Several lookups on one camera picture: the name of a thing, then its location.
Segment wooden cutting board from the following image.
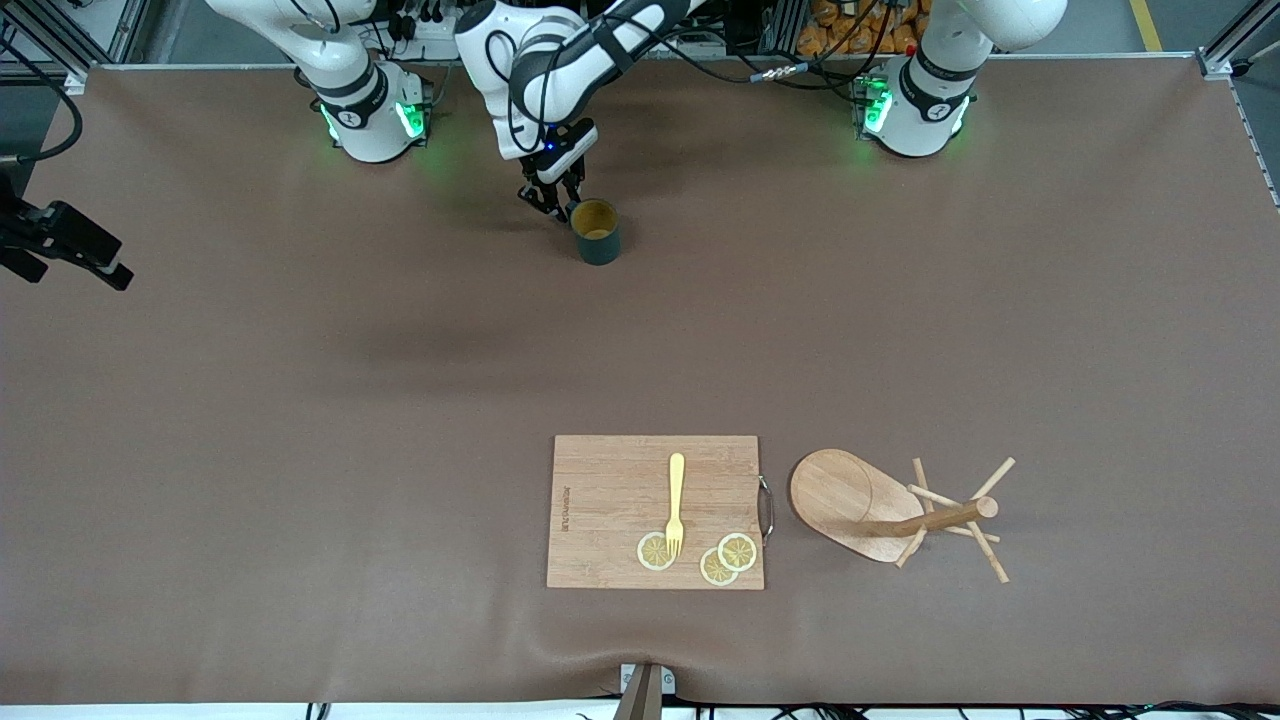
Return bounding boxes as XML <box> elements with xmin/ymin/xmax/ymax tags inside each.
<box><xmin>546</xmin><ymin>434</ymin><xmax>766</xmax><ymax>591</ymax></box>

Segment wooden mug tree rack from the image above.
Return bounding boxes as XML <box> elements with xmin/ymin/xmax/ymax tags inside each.
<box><xmin>789</xmin><ymin>448</ymin><xmax>1017</xmax><ymax>585</ymax></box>

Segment brown table mat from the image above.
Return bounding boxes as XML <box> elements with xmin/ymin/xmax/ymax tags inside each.
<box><xmin>0</xmin><ymin>55</ymin><xmax>1280</xmax><ymax>706</ymax></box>

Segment dark green ribbed cup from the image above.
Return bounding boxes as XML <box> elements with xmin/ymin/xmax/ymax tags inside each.
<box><xmin>568</xmin><ymin>198</ymin><xmax>623</xmax><ymax>266</ymax></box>

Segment white power strip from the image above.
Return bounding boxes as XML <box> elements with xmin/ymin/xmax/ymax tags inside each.
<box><xmin>385</xmin><ymin>0</ymin><xmax>471</xmax><ymax>61</ymax></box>

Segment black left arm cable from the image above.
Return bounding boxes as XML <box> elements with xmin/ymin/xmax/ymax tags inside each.
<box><xmin>690</xmin><ymin>40</ymin><xmax>871</xmax><ymax>91</ymax></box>

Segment orange snack packets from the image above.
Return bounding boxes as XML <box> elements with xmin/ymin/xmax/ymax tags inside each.
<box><xmin>797</xmin><ymin>0</ymin><xmax>926</xmax><ymax>56</ymax></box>

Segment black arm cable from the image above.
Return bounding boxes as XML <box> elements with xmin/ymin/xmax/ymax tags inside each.
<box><xmin>690</xmin><ymin>40</ymin><xmax>871</xmax><ymax>91</ymax></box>
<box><xmin>0</xmin><ymin>40</ymin><xmax>83</xmax><ymax>166</ymax></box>

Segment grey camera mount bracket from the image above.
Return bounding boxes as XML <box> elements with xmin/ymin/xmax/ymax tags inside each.
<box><xmin>612</xmin><ymin>662</ymin><xmax>677</xmax><ymax>720</ymax></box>

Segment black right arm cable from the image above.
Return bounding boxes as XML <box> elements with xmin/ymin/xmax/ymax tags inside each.
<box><xmin>0</xmin><ymin>40</ymin><xmax>83</xmax><ymax>166</ymax></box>

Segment yellow plastic fork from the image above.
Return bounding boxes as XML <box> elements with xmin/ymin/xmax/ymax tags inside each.
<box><xmin>664</xmin><ymin>452</ymin><xmax>687</xmax><ymax>559</ymax></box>

